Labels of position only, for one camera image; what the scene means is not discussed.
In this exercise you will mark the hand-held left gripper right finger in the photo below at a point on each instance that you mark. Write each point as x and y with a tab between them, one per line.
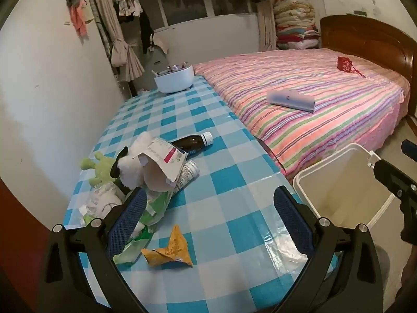
290	221

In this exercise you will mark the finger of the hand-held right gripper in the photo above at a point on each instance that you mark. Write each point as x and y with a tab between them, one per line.
394	177
409	150

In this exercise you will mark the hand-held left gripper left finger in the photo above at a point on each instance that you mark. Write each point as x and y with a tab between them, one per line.
130	215

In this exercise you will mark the green plastic wrapper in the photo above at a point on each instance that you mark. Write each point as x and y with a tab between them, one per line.
153	208

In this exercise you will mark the white plastic bin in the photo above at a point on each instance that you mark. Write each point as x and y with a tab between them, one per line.
342	182

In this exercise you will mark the torn white medicine box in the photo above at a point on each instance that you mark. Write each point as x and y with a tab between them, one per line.
159	156

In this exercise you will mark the brown glass bottle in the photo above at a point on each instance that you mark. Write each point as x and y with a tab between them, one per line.
190	143

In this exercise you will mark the clear plastic wrapper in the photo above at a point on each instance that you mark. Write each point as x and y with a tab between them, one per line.
86	213

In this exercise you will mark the white and black plush toy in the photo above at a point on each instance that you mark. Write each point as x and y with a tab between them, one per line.
130	169

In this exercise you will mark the orange crumpled wrapper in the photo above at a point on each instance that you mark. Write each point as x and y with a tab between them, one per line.
176	244

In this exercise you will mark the light green plush toy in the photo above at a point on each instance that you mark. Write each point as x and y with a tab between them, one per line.
101	169

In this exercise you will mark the white medicine bottle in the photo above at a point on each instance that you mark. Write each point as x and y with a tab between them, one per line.
187	174

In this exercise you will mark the blue checkered tablecloth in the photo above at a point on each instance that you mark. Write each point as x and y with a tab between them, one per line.
228	186

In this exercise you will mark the striped pink bedsheet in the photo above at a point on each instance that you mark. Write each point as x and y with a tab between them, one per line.
342	81

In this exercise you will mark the red pouch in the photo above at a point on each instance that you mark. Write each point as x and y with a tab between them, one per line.
345	63

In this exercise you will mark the brown wooden headboard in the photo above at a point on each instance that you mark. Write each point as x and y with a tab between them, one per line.
365	36

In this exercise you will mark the grey folded pouch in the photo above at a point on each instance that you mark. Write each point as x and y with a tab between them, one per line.
286	97

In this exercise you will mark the white oval tub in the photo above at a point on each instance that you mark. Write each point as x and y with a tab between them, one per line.
174	80

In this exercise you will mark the grey rounded panel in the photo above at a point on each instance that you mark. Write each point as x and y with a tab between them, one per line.
153	68

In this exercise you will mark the stack of folded blankets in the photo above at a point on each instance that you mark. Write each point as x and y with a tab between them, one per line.
293	22

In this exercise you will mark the beige draped cloth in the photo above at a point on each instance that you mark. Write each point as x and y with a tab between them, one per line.
161	44

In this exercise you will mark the black hanging garment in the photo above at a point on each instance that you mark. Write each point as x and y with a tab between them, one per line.
146	29

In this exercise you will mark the beige narrow curtain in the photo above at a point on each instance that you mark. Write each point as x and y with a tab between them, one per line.
267	29

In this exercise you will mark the pink cloth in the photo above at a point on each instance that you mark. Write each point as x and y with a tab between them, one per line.
78	19

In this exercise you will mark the beige tied curtain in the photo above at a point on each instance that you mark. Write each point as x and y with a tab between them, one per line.
107	13

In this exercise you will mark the round hanger with laundry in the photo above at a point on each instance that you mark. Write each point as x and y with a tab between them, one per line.
128	6

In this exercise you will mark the balcony window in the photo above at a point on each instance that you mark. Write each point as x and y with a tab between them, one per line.
185	3

